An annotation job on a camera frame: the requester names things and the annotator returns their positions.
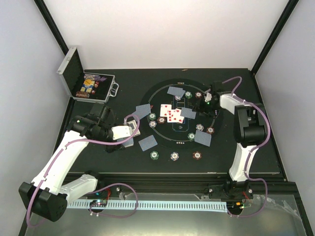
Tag aluminium poker chip case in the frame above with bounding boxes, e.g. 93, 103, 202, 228
57, 47, 119, 103

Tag black aluminium mounting rail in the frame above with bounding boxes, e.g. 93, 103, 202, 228
99, 173, 253, 199

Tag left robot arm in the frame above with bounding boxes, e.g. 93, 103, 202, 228
19, 103, 133, 227

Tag white perforated cable strip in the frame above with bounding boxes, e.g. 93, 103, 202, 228
67, 199, 227, 213

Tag round black poker mat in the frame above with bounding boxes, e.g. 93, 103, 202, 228
141, 79, 223, 151

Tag green poker chip stack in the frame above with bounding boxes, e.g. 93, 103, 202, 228
150, 151, 159, 160

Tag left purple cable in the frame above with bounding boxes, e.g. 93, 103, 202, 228
26, 114, 141, 228

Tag purple chips in case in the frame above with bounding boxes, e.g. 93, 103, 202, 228
84, 74, 107, 82

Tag yellow blue card box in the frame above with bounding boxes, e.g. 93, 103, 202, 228
80, 79, 95, 93

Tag white playing card box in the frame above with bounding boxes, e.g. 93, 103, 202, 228
127, 120, 141, 137

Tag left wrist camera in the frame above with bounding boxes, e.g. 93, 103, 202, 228
111, 125, 132, 140

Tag brown poker chip stack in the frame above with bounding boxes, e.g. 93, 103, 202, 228
192, 151, 202, 160

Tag dealt card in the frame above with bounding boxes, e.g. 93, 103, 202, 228
167, 87, 186, 98
135, 104, 151, 119
138, 135, 158, 151

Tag brown chips in case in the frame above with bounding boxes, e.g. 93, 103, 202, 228
76, 91, 90, 98

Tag face-up hearts card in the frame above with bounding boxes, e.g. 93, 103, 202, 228
176, 116, 185, 123
167, 109, 181, 123

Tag face-down card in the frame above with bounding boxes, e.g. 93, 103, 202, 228
180, 107, 196, 119

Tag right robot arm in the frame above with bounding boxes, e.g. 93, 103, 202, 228
193, 81, 271, 198

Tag blue white poker chip stack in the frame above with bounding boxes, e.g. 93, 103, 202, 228
170, 152, 179, 161

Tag dealt cards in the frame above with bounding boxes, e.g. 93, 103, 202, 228
194, 130, 212, 147

